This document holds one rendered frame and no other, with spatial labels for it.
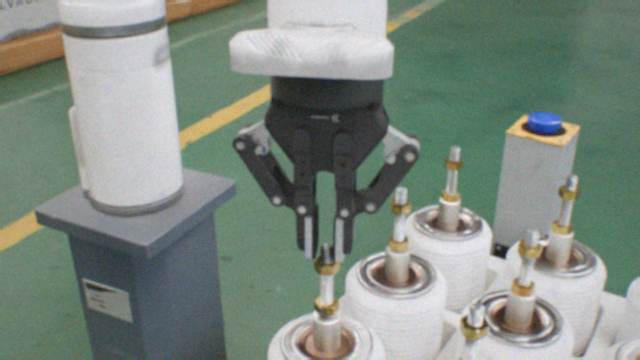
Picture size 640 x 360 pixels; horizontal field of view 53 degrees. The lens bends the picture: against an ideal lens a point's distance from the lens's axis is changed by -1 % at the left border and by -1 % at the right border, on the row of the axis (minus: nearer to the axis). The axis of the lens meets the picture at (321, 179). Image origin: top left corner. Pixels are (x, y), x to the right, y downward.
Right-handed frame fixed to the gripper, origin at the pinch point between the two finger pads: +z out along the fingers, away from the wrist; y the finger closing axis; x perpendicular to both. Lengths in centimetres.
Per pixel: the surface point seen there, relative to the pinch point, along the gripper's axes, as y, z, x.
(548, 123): -21.5, 2.6, -33.0
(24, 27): 127, 25, -157
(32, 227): 63, 36, -52
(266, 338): 12.6, 35.6, -28.5
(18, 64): 123, 34, -144
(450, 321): -11.0, 17.6, -13.5
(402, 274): -5.8, 9.6, -9.6
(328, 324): -0.4, 7.6, 1.1
